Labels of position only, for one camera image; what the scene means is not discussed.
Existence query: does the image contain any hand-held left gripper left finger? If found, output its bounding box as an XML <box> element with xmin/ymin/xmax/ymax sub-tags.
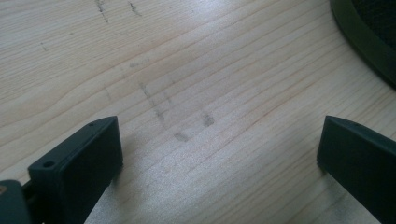
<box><xmin>27</xmin><ymin>115</ymin><xmax>124</xmax><ymax>224</ymax></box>

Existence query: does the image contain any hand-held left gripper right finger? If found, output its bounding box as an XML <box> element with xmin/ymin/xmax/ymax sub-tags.
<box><xmin>316</xmin><ymin>115</ymin><xmax>396</xmax><ymax>224</ymax></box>

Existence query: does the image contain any dark green round tray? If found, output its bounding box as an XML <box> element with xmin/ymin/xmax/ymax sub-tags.
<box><xmin>329</xmin><ymin>0</ymin><xmax>396</xmax><ymax>90</ymax></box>

